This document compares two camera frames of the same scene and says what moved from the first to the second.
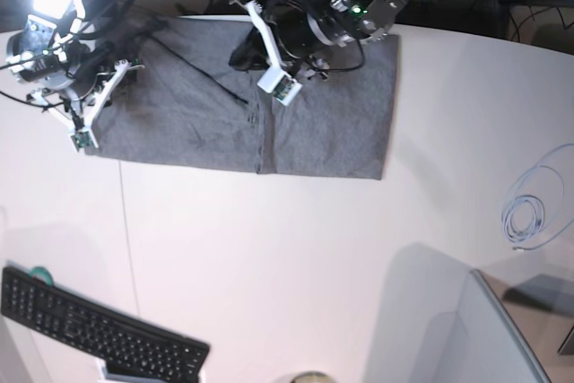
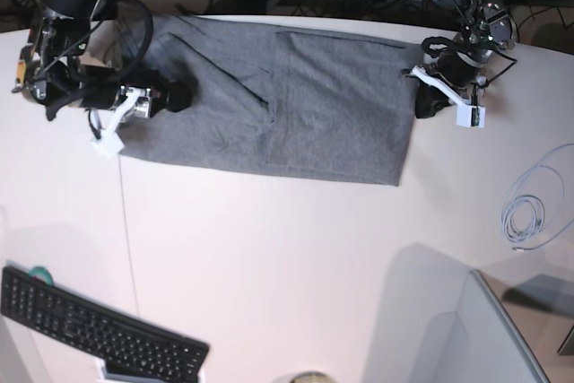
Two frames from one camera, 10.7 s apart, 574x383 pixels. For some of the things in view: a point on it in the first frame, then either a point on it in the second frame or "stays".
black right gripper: (301, 32) to (454, 65)
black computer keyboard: (128, 348) stays
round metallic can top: (312, 377) stays
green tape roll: (40, 270) stays
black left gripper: (83, 74) to (119, 94)
